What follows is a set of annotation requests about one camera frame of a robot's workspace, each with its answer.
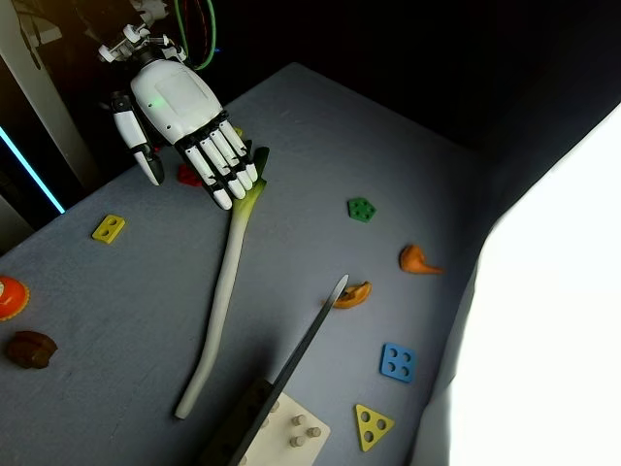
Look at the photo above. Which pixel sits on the long leek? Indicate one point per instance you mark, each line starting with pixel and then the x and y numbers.
pixel 228 291

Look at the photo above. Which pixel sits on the green pentagon block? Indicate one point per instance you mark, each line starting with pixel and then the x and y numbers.
pixel 362 219

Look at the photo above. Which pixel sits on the orange toy piece with stem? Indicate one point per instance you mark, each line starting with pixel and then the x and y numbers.
pixel 412 259

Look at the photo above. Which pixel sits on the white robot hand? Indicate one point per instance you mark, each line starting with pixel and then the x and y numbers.
pixel 174 102

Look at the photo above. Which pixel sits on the cyan light strip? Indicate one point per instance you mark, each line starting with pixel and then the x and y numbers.
pixel 29 167

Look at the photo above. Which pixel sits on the yellow triangle three-hole block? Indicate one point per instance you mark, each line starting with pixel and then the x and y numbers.
pixel 371 425

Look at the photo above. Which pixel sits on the orange crescent toy piece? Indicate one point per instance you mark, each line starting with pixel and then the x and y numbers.
pixel 356 297

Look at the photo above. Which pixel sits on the blue square block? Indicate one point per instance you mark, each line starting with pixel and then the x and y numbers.
pixel 398 363

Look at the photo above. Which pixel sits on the red toy block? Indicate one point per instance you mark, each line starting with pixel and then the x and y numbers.
pixel 186 176

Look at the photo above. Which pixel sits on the wooden peg board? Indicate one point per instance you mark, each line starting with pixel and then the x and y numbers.
pixel 281 449

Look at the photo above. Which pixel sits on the white cabinet panel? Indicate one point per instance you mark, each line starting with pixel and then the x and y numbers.
pixel 48 111

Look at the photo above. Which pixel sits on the orange toy tart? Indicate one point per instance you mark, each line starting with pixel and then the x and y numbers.
pixel 12 298

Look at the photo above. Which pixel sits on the yellow two-hole block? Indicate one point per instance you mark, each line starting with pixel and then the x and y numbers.
pixel 98 235

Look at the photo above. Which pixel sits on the brown chocolate toy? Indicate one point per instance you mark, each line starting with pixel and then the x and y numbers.
pixel 31 350

